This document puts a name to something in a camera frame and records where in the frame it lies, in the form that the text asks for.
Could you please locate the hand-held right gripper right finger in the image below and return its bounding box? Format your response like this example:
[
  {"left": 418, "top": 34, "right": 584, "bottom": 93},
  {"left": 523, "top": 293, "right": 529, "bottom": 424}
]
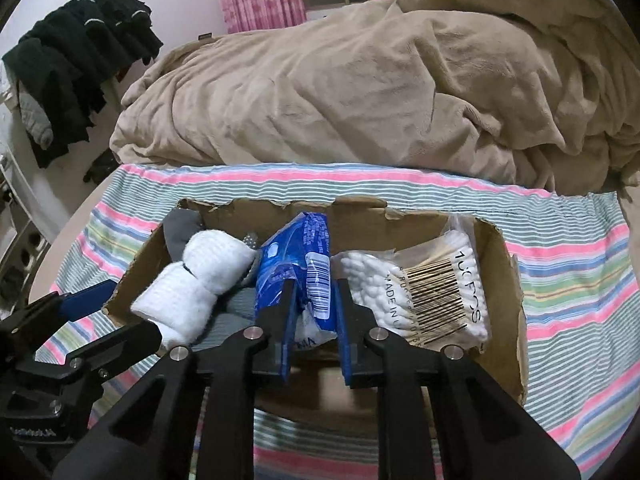
[{"left": 335, "top": 279, "right": 582, "bottom": 480}]

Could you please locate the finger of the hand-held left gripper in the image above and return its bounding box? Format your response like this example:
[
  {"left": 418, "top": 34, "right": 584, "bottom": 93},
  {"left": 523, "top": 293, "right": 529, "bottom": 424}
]
[
  {"left": 31, "top": 320, "right": 164, "bottom": 385},
  {"left": 0, "top": 280, "right": 119, "bottom": 343}
]

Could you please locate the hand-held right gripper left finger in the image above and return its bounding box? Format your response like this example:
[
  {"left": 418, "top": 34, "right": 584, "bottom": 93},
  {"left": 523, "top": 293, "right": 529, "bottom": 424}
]
[{"left": 52, "top": 279, "right": 298, "bottom": 480}]

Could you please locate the blue tissue packet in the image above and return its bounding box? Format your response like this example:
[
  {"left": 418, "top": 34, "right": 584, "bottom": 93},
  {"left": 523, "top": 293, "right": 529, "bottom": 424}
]
[{"left": 254, "top": 211, "right": 342, "bottom": 347}]

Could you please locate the cotton swab bag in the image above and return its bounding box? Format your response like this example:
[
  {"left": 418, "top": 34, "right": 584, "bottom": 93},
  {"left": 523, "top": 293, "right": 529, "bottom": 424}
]
[{"left": 331, "top": 214, "right": 494, "bottom": 352}]

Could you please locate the white sock bundle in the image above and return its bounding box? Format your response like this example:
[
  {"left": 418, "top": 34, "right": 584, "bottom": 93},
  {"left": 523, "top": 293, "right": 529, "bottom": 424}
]
[{"left": 131, "top": 230, "right": 257, "bottom": 347}]

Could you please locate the brown cardboard box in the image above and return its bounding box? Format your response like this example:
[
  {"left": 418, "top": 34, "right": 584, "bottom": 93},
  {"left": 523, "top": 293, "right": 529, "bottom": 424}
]
[{"left": 102, "top": 196, "right": 529, "bottom": 407}]

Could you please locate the brown bed sheet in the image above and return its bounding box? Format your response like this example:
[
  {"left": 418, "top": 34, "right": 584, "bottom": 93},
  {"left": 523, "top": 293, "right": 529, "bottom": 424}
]
[{"left": 31, "top": 166, "right": 120, "bottom": 302}]

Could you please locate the grey quilted garment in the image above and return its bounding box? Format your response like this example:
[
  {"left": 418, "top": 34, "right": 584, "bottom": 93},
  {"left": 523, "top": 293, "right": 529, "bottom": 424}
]
[{"left": 17, "top": 80, "right": 55, "bottom": 151}]

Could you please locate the black hanging coat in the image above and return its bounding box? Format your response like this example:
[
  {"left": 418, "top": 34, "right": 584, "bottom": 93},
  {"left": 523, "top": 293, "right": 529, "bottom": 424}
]
[{"left": 4, "top": 10, "right": 110, "bottom": 171}]

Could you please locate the striped blanket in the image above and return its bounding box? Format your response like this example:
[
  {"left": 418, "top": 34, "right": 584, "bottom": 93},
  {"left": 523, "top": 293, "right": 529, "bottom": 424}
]
[{"left": 50, "top": 162, "right": 640, "bottom": 480}]

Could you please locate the beige duvet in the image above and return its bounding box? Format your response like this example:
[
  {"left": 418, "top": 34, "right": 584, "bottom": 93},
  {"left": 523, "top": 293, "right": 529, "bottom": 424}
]
[{"left": 109, "top": 0, "right": 640, "bottom": 197}]

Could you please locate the black hanging jacket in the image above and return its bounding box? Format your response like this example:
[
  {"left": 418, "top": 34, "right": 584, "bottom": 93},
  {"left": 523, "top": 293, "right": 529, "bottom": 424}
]
[{"left": 75, "top": 0, "right": 164, "bottom": 67}]

